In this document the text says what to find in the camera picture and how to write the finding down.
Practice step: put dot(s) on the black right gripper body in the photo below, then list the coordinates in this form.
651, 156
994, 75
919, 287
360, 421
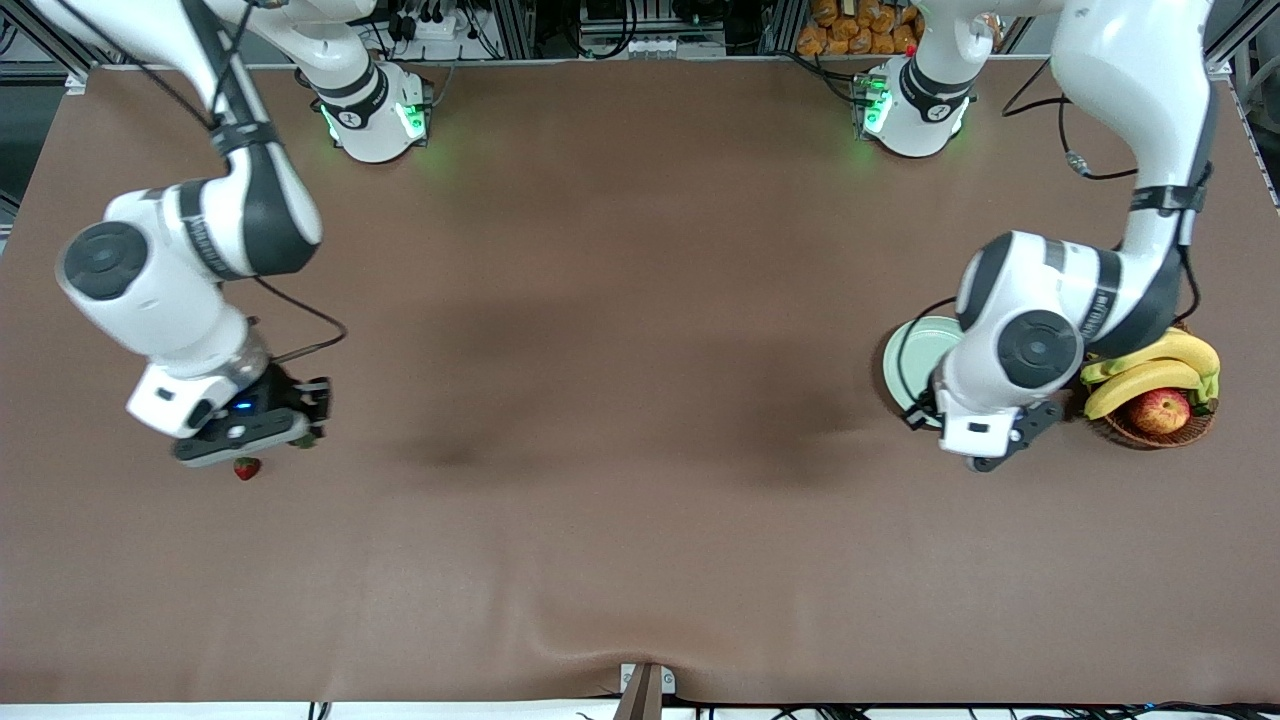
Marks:
277, 395

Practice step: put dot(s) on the red plastic strawberry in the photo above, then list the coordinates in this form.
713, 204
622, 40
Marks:
247, 468
305, 441

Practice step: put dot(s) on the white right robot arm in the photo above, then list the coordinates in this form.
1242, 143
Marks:
150, 290

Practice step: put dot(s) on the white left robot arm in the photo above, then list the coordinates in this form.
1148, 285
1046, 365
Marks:
1130, 80

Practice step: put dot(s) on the light green round plate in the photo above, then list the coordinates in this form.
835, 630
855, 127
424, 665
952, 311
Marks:
925, 345

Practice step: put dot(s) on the yellow banana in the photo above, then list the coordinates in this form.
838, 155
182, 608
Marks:
1140, 380
1185, 350

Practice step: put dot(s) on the brown wicker basket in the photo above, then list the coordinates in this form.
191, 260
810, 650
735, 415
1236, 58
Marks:
1150, 436

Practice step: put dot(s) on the red yellow apple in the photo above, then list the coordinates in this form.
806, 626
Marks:
1158, 411

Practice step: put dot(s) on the brown table mat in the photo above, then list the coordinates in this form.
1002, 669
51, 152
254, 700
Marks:
640, 560

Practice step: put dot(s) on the bag of orange buns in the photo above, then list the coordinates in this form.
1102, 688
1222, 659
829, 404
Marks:
850, 30

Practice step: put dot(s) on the white power strip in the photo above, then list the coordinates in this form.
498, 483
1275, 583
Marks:
435, 25

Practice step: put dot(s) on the white terminal block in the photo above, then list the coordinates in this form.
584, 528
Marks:
660, 46

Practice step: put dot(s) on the aluminium frame strut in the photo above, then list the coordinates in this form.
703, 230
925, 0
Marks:
76, 80
1222, 64

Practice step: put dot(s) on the metal bracket with bar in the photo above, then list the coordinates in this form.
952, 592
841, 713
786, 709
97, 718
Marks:
642, 695

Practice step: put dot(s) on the aluminium frame post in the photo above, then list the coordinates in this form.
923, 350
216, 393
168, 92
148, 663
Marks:
515, 25
780, 25

